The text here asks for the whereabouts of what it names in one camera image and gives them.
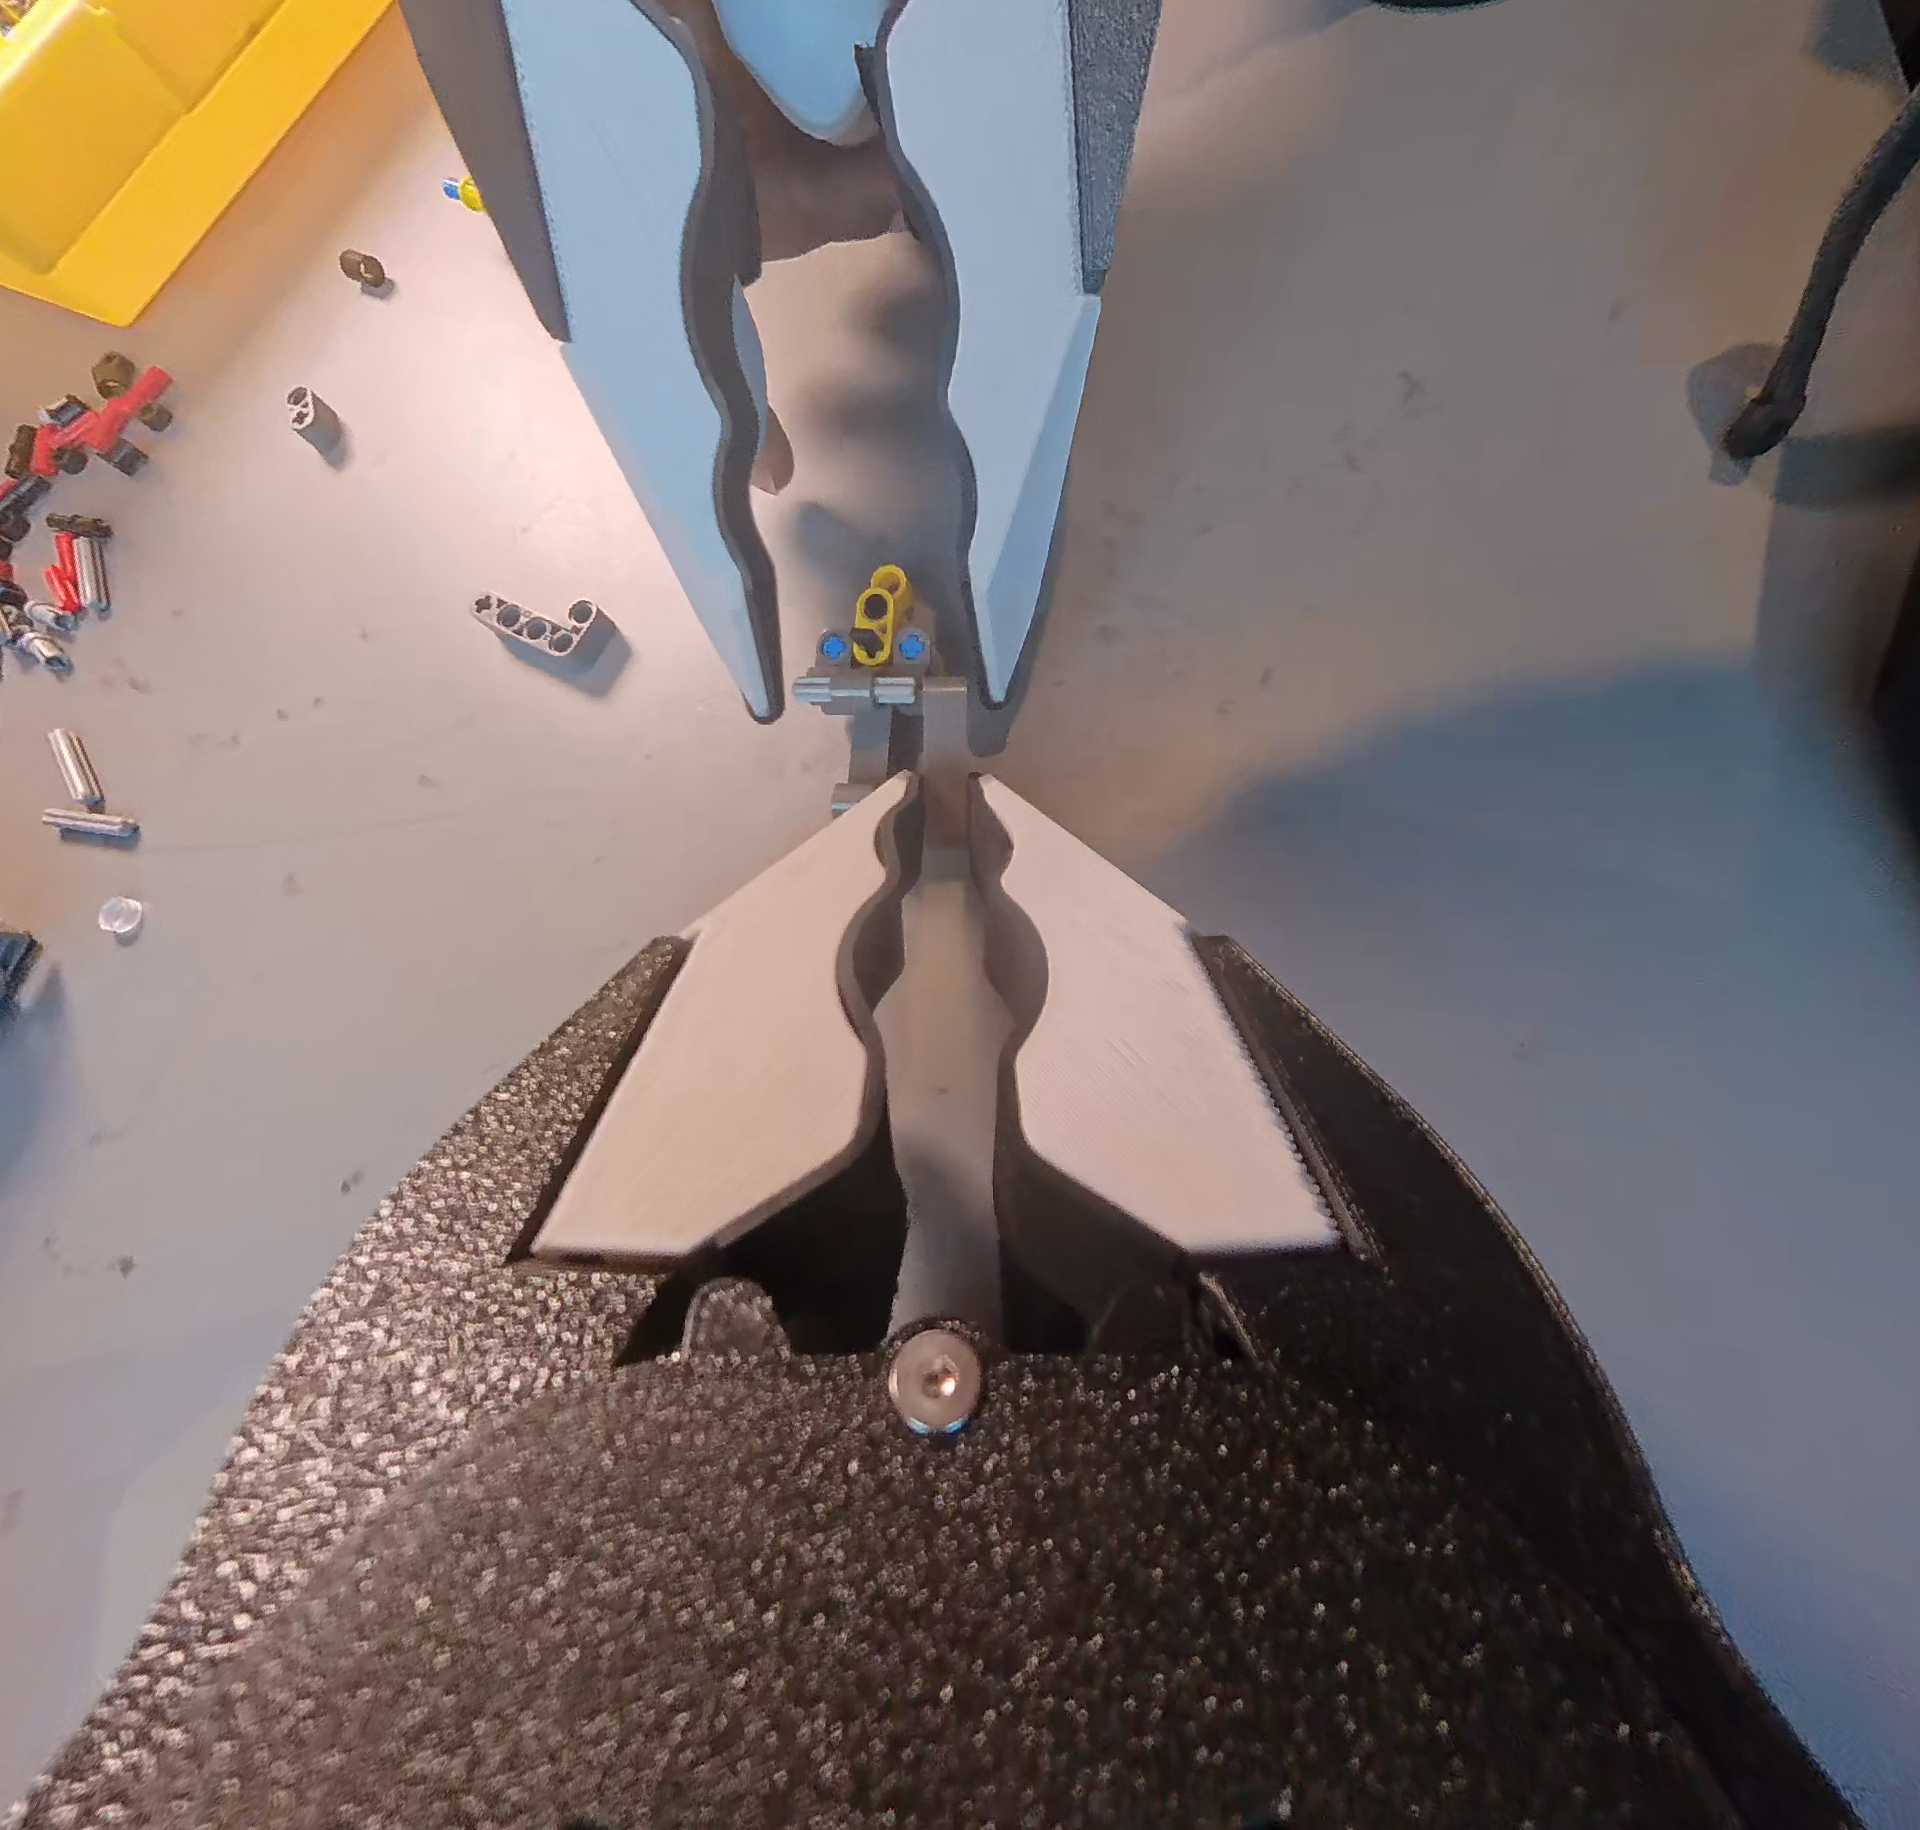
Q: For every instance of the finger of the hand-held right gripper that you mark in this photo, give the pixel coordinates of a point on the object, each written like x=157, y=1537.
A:
x=1012, y=213
x=616, y=213

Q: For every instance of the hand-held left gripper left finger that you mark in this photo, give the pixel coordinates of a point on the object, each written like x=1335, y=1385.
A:
x=723, y=1079

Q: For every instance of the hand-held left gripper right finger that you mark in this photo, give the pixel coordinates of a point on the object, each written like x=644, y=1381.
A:
x=1156, y=1079

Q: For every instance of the yellow toy brick cylinder assembly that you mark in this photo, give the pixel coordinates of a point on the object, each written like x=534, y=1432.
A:
x=473, y=195

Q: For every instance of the grey yellow toy brick assembly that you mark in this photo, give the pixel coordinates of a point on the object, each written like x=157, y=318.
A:
x=945, y=731

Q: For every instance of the grey angled toy brick beam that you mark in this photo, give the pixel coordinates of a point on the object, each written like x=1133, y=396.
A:
x=541, y=621

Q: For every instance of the yellow plastic parts bin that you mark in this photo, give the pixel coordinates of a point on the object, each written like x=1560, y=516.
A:
x=150, y=135

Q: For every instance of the grey desk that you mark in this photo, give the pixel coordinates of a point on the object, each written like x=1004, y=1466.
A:
x=1350, y=586

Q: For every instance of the small black toy brick connector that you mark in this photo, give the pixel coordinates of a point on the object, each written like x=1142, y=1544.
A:
x=361, y=268

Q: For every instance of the small grey toy brick connector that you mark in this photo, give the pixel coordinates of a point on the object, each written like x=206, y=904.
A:
x=309, y=415

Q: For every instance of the clear round toy brick stud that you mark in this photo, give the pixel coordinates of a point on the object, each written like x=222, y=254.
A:
x=116, y=915

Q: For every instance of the pile of black red pins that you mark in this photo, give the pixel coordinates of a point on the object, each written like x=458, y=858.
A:
x=67, y=560

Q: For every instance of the tracked toy brick vehicle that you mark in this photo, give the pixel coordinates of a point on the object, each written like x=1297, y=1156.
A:
x=13, y=968

